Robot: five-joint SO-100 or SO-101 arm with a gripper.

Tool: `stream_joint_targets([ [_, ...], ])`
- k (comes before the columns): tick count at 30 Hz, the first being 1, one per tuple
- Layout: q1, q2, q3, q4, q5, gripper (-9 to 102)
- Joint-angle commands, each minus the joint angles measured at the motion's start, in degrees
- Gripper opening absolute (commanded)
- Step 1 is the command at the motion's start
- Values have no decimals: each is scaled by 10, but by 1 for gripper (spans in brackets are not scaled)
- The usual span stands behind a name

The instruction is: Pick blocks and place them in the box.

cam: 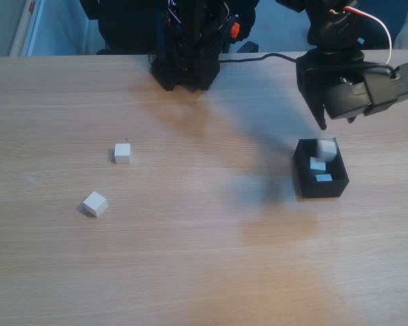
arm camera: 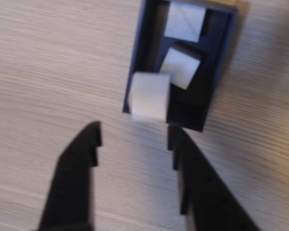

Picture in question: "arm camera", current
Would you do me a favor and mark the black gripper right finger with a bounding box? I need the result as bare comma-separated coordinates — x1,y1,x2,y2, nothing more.
167,125,262,231

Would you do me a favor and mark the white wooden cube block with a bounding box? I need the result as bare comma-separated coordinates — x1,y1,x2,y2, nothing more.
160,47,201,90
128,71,171,122
163,1,207,43

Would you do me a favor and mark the dark open-top box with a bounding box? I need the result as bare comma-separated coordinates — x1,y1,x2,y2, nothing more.
122,0,239,132

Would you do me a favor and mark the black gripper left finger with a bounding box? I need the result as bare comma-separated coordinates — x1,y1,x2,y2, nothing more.
37,121,103,231

